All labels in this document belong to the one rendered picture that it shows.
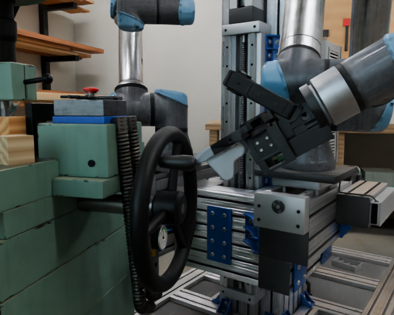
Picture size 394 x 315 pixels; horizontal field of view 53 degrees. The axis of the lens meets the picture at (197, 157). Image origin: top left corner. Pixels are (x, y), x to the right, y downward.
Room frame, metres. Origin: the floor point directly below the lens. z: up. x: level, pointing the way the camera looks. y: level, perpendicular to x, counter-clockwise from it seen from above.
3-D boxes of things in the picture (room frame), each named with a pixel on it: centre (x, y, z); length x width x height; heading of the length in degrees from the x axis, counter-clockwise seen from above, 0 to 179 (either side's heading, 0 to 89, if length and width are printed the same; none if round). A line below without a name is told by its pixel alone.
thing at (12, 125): (0.78, 0.30, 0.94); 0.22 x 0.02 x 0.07; 164
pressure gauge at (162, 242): (0.97, 0.10, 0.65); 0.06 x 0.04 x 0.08; 164
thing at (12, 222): (0.76, 0.32, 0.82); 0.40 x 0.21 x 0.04; 164
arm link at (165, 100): (1.39, 0.10, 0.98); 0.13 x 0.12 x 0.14; 99
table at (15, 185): (0.75, 0.27, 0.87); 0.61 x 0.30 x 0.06; 164
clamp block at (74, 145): (0.72, 0.19, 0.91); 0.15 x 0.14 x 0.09; 164
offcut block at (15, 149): (0.61, 0.28, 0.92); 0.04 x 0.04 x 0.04; 54
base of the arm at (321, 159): (1.11, -0.31, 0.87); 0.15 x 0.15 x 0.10
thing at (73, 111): (0.73, 0.19, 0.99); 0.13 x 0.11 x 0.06; 164
